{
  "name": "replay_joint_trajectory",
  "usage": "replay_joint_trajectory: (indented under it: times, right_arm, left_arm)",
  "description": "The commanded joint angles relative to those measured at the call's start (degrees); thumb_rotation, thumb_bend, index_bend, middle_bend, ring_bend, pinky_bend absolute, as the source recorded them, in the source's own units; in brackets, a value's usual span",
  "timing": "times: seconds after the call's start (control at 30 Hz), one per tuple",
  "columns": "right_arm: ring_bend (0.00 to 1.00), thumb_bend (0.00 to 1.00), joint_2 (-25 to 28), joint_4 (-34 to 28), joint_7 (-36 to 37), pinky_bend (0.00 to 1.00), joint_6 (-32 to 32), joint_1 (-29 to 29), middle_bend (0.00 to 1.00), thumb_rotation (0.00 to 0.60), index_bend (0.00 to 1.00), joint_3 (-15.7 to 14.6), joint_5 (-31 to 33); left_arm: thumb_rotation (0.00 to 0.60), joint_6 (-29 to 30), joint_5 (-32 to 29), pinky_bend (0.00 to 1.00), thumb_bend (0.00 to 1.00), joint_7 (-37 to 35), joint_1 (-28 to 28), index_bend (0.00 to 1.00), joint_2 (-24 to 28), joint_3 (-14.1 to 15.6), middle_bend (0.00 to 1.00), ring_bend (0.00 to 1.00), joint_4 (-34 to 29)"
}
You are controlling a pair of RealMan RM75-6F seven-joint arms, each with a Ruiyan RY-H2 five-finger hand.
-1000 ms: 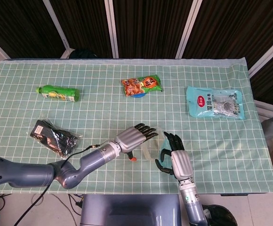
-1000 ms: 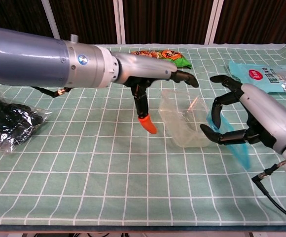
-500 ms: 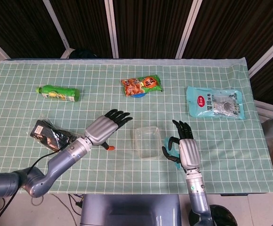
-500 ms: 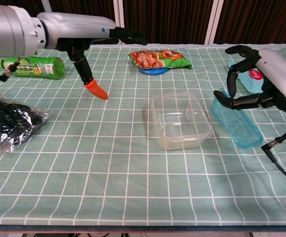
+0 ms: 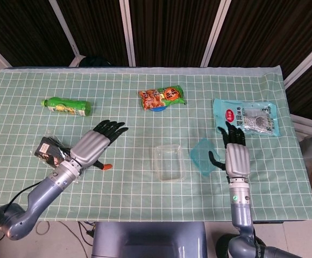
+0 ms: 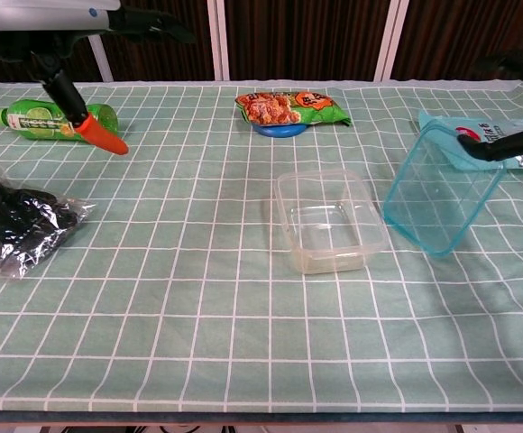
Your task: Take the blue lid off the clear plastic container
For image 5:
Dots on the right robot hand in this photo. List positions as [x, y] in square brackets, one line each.
[237, 160]

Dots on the black waste bin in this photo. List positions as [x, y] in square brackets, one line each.
[223, 246]

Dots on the orange green snack bag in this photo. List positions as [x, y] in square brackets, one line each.
[160, 97]

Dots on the white metal rack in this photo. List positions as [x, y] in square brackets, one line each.
[302, 126]

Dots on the green plastic drink bottle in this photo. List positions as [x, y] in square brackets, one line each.
[70, 107]

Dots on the green checked tablecloth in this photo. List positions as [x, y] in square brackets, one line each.
[134, 199]

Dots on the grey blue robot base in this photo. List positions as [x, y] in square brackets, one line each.
[148, 239]

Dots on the black goods in clear bag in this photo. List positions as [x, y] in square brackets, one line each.
[48, 151]

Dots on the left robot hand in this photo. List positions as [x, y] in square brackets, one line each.
[90, 146]

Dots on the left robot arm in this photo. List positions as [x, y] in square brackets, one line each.
[43, 193]

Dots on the light blue scouring pad packet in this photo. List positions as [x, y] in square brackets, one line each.
[261, 118]

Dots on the dark chair behind table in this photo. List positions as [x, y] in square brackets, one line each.
[95, 61]

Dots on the clear blue plastic container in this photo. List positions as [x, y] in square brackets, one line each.
[169, 164]

